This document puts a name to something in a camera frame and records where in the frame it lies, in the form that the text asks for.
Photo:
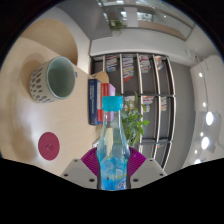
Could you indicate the flat round red coaster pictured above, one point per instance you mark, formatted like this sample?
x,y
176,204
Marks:
x,y
48,146

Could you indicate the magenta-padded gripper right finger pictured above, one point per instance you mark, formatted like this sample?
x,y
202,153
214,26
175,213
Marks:
x,y
146,171

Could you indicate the green spotted ceramic mug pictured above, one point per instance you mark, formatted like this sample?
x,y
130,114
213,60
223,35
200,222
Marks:
x,y
41,83

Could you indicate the red hardcover book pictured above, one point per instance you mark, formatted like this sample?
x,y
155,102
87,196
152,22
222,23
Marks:
x,y
104,100

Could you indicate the ceiling spot lights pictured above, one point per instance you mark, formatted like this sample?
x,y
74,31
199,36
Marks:
x,y
209,118

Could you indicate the grey wall shelf unit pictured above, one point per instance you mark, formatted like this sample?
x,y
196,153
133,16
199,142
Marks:
x,y
156,113

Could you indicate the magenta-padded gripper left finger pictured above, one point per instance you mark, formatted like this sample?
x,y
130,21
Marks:
x,y
78,171

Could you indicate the blue hardcover book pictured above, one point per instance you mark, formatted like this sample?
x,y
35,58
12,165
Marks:
x,y
94,103

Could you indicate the green potted table plant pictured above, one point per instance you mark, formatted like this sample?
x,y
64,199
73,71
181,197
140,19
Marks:
x,y
133,123

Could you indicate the clear blue-capped water bottle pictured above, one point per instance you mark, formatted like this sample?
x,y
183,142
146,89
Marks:
x,y
114,156

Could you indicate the pink hardcover book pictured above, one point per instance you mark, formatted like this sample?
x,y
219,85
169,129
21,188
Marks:
x,y
112,91

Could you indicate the potted plant by window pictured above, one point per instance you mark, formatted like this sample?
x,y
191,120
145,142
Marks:
x,y
117,24

